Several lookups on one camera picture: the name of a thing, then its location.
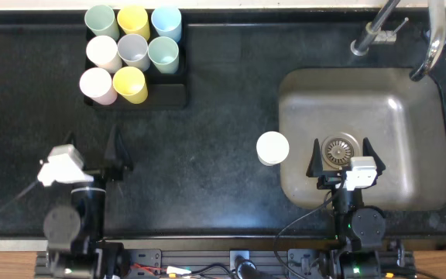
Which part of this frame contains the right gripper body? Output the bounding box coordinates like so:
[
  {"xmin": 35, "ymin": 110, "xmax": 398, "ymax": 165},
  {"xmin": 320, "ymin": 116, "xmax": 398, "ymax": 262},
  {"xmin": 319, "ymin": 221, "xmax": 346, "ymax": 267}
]
[{"xmin": 315, "ymin": 169, "xmax": 348, "ymax": 191}]

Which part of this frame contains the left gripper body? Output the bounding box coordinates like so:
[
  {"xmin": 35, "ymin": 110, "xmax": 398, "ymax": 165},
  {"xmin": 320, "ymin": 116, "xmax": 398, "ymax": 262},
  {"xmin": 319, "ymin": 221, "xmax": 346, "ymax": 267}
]
[{"xmin": 84, "ymin": 167, "xmax": 125, "ymax": 183}]

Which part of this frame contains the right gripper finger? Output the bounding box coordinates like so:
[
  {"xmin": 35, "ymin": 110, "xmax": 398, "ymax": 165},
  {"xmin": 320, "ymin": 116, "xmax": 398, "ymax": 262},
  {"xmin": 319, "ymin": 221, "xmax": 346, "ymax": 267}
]
[
  {"xmin": 306, "ymin": 138, "xmax": 325, "ymax": 178},
  {"xmin": 362, "ymin": 136, "xmax": 387, "ymax": 176}
]

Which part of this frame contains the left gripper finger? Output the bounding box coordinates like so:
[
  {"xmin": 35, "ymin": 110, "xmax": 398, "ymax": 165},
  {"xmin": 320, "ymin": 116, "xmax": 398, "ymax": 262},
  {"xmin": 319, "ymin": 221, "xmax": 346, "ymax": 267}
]
[
  {"xmin": 104, "ymin": 126, "xmax": 134, "ymax": 172},
  {"xmin": 62, "ymin": 130, "xmax": 78, "ymax": 147}
]

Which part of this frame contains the white cup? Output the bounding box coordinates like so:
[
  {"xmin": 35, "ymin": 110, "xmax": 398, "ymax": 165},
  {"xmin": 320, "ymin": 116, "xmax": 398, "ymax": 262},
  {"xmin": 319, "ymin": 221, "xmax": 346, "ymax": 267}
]
[
  {"xmin": 256, "ymin": 130, "xmax": 290, "ymax": 167},
  {"xmin": 85, "ymin": 34, "xmax": 123, "ymax": 74}
]

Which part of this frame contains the pink cup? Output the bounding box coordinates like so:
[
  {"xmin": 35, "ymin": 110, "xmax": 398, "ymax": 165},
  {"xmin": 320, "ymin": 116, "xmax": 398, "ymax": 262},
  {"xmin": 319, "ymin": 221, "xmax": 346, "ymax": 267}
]
[{"xmin": 78, "ymin": 67, "xmax": 118, "ymax": 106}]

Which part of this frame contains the yellow cup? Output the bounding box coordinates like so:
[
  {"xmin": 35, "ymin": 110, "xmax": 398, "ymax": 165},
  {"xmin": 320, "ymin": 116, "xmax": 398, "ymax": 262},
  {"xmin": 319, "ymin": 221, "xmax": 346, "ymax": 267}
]
[
  {"xmin": 116, "ymin": 4, "xmax": 151, "ymax": 41},
  {"xmin": 112, "ymin": 66, "xmax": 149, "ymax": 105}
]

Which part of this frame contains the steel sink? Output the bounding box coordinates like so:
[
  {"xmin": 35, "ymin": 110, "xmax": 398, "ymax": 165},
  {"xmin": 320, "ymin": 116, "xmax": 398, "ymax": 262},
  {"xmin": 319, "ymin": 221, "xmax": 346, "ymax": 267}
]
[{"xmin": 278, "ymin": 67, "xmax": 446, "ymax": 212}]

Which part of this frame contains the black tray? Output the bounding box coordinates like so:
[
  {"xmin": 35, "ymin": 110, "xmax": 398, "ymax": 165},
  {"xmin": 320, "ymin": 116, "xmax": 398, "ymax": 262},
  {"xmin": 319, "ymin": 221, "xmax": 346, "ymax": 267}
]
[{"xmin": 83, "ymin": 7, "xmax": 188, "ymax": 111}]

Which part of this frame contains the grey cup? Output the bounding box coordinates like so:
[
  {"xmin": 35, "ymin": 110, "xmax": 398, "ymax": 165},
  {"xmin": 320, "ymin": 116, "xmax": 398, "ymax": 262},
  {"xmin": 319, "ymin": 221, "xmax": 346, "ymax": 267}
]
[{"xmin": 116, "ymin": 33, "xmax": 151, "ymax": 73}]

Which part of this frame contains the green cup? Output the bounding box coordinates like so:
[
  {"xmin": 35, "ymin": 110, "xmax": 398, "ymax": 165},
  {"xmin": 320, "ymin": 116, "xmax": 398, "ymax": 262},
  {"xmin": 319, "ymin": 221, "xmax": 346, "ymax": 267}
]
[
  {"xmin": 147, "ymin": 36, "xmax": 180, "ymax": 74},
  {"xmin": 84, "ymin": 4, "xmax": 120, "ymax": 41}
]

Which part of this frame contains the steel tap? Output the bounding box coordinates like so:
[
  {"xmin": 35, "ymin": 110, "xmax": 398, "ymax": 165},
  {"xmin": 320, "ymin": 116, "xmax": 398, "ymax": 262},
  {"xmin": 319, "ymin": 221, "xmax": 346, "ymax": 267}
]
[{"xmin": 349, "ymin": 0, "xmax": 446, "ymax": 83}]

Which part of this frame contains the blue cup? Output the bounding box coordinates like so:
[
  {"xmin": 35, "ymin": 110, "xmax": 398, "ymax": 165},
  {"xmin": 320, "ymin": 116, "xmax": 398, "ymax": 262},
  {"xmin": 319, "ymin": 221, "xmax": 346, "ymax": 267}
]
[{"xmin": 150, "ymin": 5, "xmax": 183, "ymax": 43}]

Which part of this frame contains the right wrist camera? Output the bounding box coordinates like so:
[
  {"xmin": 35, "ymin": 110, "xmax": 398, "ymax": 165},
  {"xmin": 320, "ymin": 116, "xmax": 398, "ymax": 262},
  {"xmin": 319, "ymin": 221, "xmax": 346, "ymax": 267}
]
[{"xmin": 345, "ymin": 156, "xmax": 379, "ymax": 191}]

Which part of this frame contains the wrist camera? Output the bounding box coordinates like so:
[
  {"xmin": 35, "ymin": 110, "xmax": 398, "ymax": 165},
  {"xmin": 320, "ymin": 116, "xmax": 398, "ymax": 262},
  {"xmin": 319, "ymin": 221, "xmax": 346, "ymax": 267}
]
[
  {"xmin": 36, "ymin": 143, "xmax": 94, "ymax": 188},
  {"xmin": 345, "ymin": 156, "xmax": 379, "ymax": 191}
]

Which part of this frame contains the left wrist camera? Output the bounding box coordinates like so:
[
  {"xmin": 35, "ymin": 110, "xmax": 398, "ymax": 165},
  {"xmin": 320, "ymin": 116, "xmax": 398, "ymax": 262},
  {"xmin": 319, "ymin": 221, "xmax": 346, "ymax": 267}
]
[{"xmin": 36, "ymin": 143, "xmax": 94, "ymax": 188}]

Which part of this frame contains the black cable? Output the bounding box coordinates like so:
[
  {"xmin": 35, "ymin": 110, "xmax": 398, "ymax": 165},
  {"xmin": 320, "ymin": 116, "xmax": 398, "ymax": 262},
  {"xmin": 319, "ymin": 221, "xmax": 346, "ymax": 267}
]
[
  {"xmin": 273, "ymin": 176, "xmax": 348, "ymax": 279},
  {"xmin": 0, "ymin": 180, "xmax": 40, "ymax": 279}
]

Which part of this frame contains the mounting rail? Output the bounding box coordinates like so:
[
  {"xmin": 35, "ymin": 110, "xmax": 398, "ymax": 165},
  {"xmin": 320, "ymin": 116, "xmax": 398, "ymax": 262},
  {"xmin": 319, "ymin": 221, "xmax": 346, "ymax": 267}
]
[{"xmin": 35, "ymin": 239, "xmax": 416, "ymax": 279}]

